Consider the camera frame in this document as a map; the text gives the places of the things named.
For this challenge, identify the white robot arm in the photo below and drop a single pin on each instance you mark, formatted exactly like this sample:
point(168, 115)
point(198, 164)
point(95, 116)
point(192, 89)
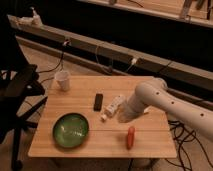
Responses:
point(154, 93)

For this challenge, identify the orange carrot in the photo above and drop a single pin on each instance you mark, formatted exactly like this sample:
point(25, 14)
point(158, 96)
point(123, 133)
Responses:
point(130, 138)

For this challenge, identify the grey metal rail beam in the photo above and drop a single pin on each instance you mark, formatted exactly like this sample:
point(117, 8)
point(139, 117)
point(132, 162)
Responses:
point(174, 70)

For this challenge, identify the white paper cup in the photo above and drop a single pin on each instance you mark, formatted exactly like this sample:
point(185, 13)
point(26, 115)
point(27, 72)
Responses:
point(63, 79)

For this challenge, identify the black office chair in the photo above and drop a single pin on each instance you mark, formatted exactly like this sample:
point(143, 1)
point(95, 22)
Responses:
point(18, 80)

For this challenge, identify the green ceramic bowl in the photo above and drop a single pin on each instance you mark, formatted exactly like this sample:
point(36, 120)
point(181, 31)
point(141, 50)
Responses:
point(70, 130)

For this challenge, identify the white device on rail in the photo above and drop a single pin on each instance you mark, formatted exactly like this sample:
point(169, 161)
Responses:
point(34, 20)

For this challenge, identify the white plastic bottle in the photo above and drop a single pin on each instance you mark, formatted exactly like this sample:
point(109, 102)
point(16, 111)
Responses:
point(112, 108)

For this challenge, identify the black rectangular block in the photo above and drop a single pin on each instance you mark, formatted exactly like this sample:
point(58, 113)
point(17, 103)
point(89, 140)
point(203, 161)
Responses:
point(98, 102)

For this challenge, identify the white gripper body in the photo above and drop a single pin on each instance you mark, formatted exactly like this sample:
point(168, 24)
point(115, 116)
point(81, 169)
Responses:
point(125, 114)

